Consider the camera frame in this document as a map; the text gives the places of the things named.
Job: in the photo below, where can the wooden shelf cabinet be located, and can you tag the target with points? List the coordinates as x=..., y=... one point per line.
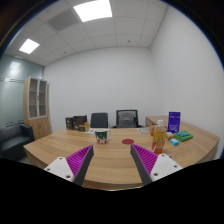
x=40, y=126

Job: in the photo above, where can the small tan box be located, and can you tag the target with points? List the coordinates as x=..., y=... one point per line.
x=170, y=135

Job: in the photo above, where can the large ceiling light panel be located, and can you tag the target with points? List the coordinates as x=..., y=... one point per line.
x=93, y=10

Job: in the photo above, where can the black office chair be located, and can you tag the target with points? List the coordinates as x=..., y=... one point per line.
x=99, y=120

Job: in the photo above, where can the green packet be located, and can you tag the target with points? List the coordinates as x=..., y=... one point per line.
x=183, y=136

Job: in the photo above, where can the round printed white paper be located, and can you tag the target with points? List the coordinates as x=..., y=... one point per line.
x=143, y=130

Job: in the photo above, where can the small black box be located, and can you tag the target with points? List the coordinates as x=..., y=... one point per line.
x=69, y=123

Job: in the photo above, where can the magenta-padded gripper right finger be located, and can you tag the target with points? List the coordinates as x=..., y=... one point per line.
x=165, y=165

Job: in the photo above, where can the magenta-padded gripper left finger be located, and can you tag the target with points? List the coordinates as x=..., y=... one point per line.
x=58, y=166

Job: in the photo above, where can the tea bottle with white cap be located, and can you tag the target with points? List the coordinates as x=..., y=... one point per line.
x=159, y=140

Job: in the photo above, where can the green and white mug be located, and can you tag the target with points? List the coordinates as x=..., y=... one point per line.
x=101, y=136

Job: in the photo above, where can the large black printed box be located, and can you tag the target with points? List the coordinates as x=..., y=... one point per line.
x=80, y=119

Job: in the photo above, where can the small blue packet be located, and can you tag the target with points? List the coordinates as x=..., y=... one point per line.
x=174, y=142

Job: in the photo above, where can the printed leaflet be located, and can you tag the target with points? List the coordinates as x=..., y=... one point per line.
x=90, y=131

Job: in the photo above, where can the purple standing bag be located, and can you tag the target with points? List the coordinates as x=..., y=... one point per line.
x=174, y=122

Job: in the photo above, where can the black sofa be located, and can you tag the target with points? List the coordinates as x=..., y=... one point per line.
x=15, y=141

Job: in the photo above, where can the small ceiling light panel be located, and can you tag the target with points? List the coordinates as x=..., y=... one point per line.
x=29, y=46

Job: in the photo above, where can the grey mesh office chair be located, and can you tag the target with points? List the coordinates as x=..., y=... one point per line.
x=126, y=119

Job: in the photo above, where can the flat round red coaster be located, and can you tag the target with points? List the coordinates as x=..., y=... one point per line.
x=128, y=141

